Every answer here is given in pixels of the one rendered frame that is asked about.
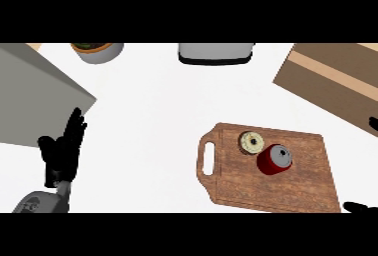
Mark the grey and black appliance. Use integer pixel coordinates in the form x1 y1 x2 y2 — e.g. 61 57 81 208
177 43 256 66

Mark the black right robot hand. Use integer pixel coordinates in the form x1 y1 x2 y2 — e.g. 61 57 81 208
342 116 378 214

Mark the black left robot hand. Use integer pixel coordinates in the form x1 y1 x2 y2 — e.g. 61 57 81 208
36 107 88 189

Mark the grey pot with plant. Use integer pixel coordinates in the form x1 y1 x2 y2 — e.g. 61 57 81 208
69 43 125 65

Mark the brown wooden cutting board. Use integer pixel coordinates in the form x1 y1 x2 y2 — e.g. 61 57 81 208
194 122 342 214

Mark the large grey box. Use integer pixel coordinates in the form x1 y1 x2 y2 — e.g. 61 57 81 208
0 43 97 148

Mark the brown cardboard box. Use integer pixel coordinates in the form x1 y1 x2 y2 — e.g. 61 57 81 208
271 43 378 138

